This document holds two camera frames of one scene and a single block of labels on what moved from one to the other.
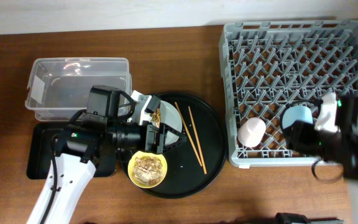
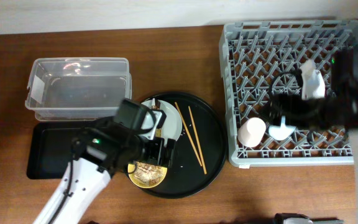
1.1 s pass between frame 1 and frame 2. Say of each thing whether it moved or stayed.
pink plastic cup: stayed
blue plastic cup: moved
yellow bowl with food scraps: stayed
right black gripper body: moved
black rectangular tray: stayed
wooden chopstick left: stayed
